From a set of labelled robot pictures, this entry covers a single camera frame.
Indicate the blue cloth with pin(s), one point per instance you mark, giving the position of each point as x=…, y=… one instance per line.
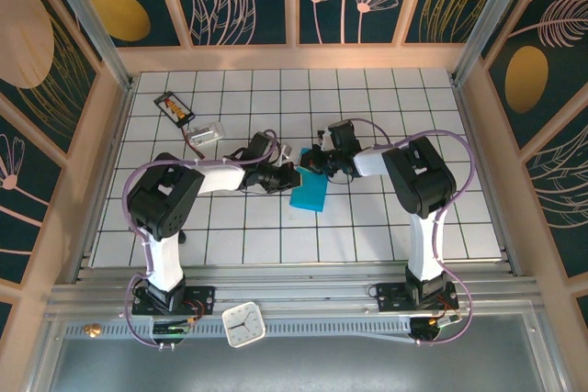
x=310, y=194

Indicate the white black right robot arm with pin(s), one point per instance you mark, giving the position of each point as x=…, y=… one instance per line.
x=425, y=249

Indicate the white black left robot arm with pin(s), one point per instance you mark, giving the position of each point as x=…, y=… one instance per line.
x=165, y=263

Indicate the white square clock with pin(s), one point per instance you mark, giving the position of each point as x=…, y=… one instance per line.
x=243, y=324

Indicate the grey metal sheet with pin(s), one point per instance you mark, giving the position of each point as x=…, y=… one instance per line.
x=321, y=364

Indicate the clear plastic box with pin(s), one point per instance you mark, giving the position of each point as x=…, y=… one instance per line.
x=206, y=132

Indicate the black board with yellow connectors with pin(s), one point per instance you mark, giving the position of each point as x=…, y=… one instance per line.
x=174, y=108

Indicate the small electronics board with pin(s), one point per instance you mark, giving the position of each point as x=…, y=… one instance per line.
x=167, y=328
x=425, y=330

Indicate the brass knob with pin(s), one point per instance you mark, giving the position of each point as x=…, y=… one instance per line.
x=93, y=330

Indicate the aluminium frame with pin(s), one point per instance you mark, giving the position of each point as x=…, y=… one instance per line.
x=294, y=293

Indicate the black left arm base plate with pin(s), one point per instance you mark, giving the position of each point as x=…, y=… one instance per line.
x=204, y=298

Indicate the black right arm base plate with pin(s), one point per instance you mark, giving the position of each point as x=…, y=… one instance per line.
x=390, y=298

